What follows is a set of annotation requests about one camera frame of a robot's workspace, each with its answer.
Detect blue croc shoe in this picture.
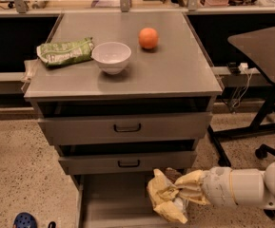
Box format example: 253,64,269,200
12,212,37,228

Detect grey top drawer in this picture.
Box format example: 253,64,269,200
38,112,212,145

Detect green chip bag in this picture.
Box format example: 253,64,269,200
36,37,94,67

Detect black drawer handle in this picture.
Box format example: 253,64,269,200
113,123,142,133
117,160,140,168

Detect black top drawer handle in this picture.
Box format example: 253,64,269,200
113,123,142,133

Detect grey drawer cabinet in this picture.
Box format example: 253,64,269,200
23,9,224,228

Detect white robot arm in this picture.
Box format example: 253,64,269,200
175,162,275,210

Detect grey middle drawer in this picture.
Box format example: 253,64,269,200
59,151,196,175

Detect white power adapter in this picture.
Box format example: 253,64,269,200
239,63,248,72

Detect black middle drawer handle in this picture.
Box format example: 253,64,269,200
117,160,140,168

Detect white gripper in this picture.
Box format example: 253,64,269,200
175,167,232,207

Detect brown chip bag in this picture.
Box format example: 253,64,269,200
147,169,187,224

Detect white bowl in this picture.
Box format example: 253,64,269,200
91,42,131,75

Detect grey bottom drawer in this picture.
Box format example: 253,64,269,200
76,172,185,228

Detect orange fruit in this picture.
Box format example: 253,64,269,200
138,28,159,49

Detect grey drawer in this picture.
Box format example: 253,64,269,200
59,151,196,175
76,172,185,228
38,112,212,145

